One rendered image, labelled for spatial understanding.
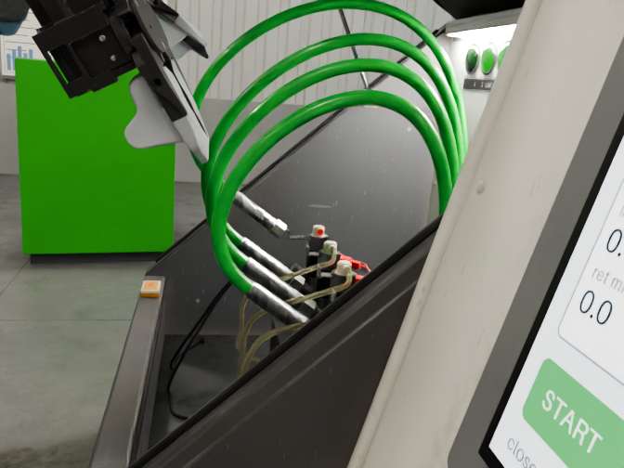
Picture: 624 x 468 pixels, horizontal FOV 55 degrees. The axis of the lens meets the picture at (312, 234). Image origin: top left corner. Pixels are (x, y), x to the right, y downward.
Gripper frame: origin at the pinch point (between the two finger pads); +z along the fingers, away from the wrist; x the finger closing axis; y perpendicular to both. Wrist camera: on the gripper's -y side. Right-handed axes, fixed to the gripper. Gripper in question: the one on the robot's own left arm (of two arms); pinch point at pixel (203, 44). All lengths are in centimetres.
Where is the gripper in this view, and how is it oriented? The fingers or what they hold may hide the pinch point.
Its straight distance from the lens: 101.6
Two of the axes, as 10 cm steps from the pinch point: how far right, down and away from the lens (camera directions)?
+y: -5.7, 8.2, -0.3
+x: 1.3, 0.5, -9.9
